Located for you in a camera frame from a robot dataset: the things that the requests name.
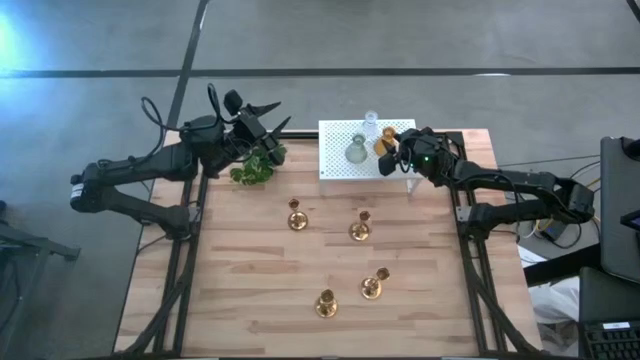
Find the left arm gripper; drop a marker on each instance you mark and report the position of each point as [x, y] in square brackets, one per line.
[250, 132]

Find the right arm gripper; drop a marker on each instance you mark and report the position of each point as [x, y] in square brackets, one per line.
[425, 152]

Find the amber ribbed glass candle holder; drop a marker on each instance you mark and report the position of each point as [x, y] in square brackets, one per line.
[384, 141]

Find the clear glass bottle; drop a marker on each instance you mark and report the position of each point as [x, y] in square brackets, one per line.
[370, 125]

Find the grey-green ribbed glass candle holder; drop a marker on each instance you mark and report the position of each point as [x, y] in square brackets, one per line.
[356, 150]

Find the short brass candlestick holder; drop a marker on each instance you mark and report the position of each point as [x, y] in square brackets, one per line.
[360, 230]
[297, 220]

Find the tall brass candlestick holder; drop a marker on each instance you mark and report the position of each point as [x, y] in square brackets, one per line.
[371, 287]
[326, 304]

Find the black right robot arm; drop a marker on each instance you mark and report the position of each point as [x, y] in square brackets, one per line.
[525, 182]

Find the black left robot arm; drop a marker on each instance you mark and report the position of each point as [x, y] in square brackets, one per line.
[135, 167]

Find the green leafy plant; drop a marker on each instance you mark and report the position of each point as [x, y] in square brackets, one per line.
[255, 167]

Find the white perforated metal shelf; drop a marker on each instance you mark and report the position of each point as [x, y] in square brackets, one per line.
[335, 160]

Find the white paper sheet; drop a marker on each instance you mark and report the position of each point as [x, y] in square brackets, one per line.
[531, 256]

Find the black power box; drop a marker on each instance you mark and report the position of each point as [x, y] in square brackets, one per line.
[555, 230]

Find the white bag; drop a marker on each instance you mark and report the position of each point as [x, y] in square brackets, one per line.
[555, 305]

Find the black phone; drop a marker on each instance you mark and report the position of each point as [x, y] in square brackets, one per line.
[631, 220]

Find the dark grey case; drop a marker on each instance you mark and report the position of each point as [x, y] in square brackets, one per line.
[610, 295]

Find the dark grey stand legs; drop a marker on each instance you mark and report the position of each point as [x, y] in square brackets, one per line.
[30, 245]

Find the black keyboard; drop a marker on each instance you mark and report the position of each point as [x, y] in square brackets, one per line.
[610, 342]

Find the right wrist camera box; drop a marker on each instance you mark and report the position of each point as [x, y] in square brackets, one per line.
[387, 164]

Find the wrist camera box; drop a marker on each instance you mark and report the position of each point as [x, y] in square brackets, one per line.
[387, 164]
[233, 102]

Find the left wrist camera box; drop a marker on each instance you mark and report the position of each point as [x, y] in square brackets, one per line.
[233, 102]

